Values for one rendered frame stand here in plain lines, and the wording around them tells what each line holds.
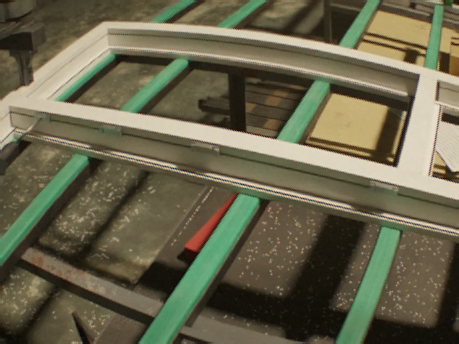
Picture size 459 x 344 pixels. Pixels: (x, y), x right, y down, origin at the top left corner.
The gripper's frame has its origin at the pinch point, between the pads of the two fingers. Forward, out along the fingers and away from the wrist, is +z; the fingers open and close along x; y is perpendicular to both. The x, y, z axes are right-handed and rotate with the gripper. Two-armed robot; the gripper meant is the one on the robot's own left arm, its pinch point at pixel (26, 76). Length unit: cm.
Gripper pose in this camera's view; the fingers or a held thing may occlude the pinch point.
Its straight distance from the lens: 132.9
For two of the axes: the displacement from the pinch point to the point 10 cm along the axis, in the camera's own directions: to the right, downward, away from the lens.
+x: -9.2, -2.1, 3.3
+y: 3.9, -5.6, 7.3
